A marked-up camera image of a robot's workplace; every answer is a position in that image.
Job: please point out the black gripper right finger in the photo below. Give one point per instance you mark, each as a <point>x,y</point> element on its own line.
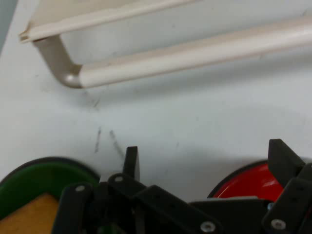
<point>285,165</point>

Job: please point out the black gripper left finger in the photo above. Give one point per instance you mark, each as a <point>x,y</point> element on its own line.
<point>126,192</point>

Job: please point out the red plate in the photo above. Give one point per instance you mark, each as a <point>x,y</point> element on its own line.
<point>246,182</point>

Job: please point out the green plate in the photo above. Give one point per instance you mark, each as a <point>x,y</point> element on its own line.
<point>34,180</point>

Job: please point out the yellow sponge block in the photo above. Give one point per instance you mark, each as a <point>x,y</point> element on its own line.
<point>29,217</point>

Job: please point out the beige plastic rack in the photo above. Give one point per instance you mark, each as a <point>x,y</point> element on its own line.
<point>170,56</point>

